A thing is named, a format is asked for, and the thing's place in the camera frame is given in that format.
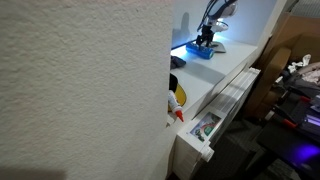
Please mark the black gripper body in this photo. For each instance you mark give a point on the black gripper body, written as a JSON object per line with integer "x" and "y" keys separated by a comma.
{"x": 207, "y": 32}

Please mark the blue green tennis ball pack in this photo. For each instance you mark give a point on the blue green tennis ball pack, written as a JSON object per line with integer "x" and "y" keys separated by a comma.
{"x": 200, "y": 50}

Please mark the grey baseball cap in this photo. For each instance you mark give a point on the grey baseball cap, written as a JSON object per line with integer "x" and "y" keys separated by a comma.
{"x": 219, "y": 47}

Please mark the dark crumpled cloth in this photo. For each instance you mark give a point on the dark crumpled cloth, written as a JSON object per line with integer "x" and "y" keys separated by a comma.
{"x": 177, "y": 62}

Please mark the white ribbed radiator heater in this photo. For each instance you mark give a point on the white ribbed radiator heater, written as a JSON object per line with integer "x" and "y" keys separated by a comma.
{"x": 220, "y": 106}

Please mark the white glue bottle red label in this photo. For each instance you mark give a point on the white glue bottle red label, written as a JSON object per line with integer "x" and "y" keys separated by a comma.
{"x": 174, "y": 101}

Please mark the brown cardboard panel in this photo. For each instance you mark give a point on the brown cardboard panel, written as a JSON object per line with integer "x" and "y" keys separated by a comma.
{"x": 283, "y": 40}

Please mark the white crumpled cloth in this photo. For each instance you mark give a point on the white crumpled cloth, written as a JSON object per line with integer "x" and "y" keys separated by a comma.
{"x": 300, "y": 63}

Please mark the white thermostat knob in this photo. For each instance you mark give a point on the white thermostat knob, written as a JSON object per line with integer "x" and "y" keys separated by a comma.
{"x": 207, "y": 154}

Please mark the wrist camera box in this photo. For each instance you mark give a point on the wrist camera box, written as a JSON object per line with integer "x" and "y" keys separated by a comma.
{"x": 220, "y": 26}

